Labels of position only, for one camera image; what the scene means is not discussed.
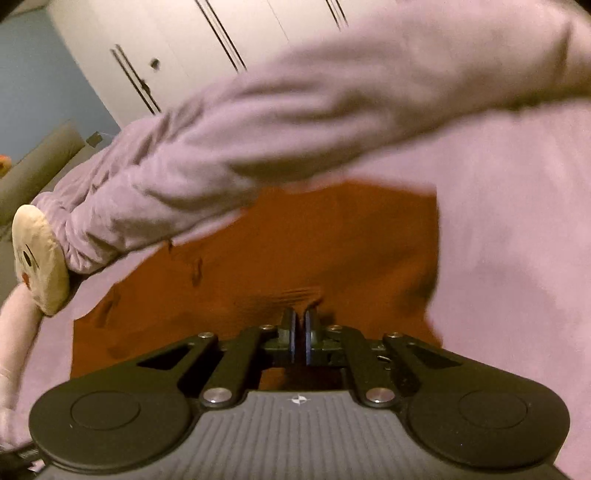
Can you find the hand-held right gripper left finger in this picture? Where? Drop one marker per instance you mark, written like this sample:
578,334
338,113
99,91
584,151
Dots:
290,334

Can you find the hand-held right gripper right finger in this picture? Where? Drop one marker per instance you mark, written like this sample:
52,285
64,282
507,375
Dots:
310,333

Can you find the rust orange knitted sweater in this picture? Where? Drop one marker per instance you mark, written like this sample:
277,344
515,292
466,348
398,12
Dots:
300,240

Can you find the bed with pink sheet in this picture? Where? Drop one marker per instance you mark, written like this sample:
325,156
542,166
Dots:
508,240

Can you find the pink duvet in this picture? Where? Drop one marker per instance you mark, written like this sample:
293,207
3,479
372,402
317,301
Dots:
369,92

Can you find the cream faced plush toy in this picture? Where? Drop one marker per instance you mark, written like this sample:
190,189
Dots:
38,258

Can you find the grey bolster cushion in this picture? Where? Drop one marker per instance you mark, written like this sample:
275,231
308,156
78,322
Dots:
41,166

